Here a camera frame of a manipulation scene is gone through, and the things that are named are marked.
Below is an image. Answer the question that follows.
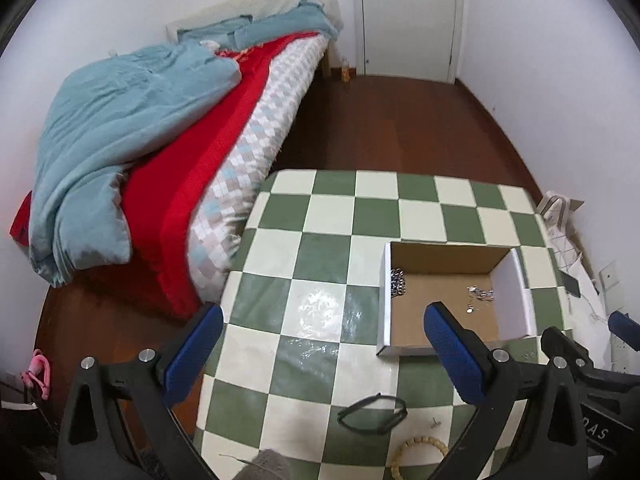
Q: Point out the green checkered tablecloth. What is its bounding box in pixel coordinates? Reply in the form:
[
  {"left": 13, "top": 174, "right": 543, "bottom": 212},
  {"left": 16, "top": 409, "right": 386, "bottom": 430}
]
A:
[{"left": 192, "top": 169, "right": 575, "bottom": 480}]

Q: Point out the light blue duvet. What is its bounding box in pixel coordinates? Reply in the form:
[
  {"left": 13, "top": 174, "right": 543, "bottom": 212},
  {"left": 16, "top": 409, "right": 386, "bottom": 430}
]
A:
[{"left": 29, "top": 40, "right": 242, "bottom": 288}]

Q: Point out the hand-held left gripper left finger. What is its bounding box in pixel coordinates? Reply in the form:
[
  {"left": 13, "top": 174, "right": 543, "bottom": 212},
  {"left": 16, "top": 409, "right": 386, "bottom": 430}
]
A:
[{"left": 57, "top": 302, "right": 224, "bottom": 480}]

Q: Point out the wooden bead bracelet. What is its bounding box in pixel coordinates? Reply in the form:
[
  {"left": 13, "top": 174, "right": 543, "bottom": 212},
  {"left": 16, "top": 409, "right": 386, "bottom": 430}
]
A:
[{"left": 389, "top": 437, "right": 448, "bottom": 480}]

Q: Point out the black bracelet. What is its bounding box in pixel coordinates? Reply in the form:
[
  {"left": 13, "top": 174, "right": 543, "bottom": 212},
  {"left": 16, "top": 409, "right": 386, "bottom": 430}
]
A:
[{"left": 337, "top": 394, "right": 409, "bottom": 436}]

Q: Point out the bed with red sheet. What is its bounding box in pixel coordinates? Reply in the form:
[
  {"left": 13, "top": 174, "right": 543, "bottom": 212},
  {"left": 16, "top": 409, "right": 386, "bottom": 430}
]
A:
[{"left": 9, "top": 34, "right": 321, "bottom": 322}]

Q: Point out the silver pendant necklace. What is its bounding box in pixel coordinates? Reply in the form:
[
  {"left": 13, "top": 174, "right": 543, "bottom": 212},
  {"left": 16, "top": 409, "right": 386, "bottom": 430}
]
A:
[{"left": 465, "top": 285, "right": 497, "bottom": 316}]

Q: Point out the white bed headboard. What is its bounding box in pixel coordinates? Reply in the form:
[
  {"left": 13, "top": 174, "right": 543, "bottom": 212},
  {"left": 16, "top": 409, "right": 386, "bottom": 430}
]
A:
[{"left": 166, "top": 0, "right": 342, "bottom": 78}]

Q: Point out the white wall socket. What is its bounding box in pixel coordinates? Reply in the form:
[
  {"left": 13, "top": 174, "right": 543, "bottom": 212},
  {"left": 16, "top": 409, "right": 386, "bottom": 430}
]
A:
[{"left": 599, "top": 259, "right": 627, "bottom": 312}]

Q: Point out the white door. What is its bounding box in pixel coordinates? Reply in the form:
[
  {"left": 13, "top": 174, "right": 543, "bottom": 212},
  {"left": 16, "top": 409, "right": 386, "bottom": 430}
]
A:
[{"left": 351, "top": 0, "right": 465, "bottom": 85}]

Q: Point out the white power strip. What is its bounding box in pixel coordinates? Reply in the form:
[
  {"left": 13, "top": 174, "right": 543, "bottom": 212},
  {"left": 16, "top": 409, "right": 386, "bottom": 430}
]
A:
[{"left": 609, "top": 337, "right": 638, "bottom": 373}]

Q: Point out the black phone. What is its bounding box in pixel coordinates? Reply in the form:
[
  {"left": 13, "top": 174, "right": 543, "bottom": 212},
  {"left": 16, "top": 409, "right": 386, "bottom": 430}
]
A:
[{"left": 561, "top": 269, "right": 584, "bottom": 299}]

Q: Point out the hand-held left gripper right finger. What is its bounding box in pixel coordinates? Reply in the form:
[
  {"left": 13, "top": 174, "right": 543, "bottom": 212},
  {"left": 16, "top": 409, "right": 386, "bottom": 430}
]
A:
[{"left": 423, "top": 301, "right": 589, "bottom": 480}]

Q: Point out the pink plastic object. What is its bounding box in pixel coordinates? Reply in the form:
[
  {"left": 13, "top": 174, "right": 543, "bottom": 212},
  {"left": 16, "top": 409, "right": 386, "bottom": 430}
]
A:
[{"left": 20, "top": 352, "right": 53, "bottom": 401}]

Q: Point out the white paper bag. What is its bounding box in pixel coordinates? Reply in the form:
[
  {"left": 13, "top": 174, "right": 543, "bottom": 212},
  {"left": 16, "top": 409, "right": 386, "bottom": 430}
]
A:
[{"left": 536, "top": 190, "right": 601, "bottom": 297}]

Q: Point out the grey knitted cloth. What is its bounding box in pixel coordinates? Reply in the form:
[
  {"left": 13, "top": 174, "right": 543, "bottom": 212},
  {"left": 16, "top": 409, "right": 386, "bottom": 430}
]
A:
[{"left": 235, "top": 449, "right": 296, "bottom": 480}]

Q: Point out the checked bed mattress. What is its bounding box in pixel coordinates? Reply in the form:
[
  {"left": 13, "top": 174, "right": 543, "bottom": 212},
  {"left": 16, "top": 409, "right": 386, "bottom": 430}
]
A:
[{"left": 187, "top": 35, "right": 332, "bottom": 311}]

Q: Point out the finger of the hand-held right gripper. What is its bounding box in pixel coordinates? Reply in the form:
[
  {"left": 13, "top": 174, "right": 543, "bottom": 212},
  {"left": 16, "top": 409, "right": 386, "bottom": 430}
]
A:
[
  {"left": 541, "top": 327, "right": 640, "bottom": 399},
  {"left": 607, "top": 311, "right": 640, "bottom": 352}
]

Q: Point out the cardboard box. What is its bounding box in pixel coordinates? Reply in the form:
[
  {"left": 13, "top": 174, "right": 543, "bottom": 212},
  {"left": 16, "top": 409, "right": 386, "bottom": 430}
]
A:
[{"left": 376, "top": 241, "right": 538, "bottom": 358}]

